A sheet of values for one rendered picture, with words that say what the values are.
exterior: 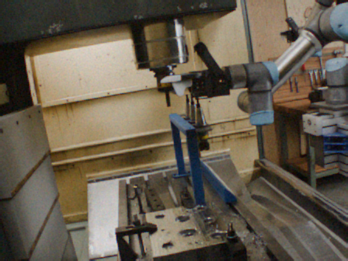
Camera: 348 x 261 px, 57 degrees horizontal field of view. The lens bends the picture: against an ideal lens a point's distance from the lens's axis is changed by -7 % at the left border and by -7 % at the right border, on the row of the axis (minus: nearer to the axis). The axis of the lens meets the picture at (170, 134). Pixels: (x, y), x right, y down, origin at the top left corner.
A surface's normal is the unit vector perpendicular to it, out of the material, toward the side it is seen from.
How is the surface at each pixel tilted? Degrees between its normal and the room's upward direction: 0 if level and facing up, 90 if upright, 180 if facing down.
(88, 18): 90
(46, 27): 90
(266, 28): 90
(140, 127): 90
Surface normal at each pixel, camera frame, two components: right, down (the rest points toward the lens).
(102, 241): -0.08, -0.81
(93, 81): 0.14, 0.18
